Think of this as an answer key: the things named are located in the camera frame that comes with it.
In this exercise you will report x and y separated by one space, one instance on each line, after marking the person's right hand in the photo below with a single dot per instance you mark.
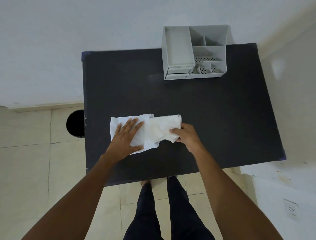
188 138

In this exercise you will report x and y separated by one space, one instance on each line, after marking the person's left hand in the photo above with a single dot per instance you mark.
122 142

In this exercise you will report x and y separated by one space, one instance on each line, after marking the person's left little finger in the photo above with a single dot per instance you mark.
118 129

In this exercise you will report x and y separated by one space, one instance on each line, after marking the person's left middle finger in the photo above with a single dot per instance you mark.
133 124

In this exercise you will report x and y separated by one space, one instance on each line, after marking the person's left thumb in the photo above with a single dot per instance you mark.
137 149

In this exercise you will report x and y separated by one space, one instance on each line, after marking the person's right thumb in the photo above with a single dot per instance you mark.
175 130

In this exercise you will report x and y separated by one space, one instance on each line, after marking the white cloth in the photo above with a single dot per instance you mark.
154 131

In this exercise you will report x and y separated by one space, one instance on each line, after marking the person's left forearm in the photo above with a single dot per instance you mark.
74 197

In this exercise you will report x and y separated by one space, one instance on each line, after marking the person's right forearm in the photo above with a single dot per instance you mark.
234 197

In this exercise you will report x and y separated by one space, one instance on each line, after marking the black round bin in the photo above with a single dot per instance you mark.
75 123

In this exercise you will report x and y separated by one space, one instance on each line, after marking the grey organizer drawer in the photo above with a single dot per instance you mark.
178 72

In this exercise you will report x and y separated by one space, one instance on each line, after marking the person's left leg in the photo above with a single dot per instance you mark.
144 215

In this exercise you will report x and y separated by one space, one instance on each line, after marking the person's leg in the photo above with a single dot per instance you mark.
144 215
182 210

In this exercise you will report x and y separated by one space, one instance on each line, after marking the person's right leg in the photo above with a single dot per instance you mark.
182 210

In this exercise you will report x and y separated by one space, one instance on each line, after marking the grey desk organizer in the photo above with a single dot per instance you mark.
195 53

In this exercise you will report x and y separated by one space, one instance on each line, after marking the white wall socket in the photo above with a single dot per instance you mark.
291 208

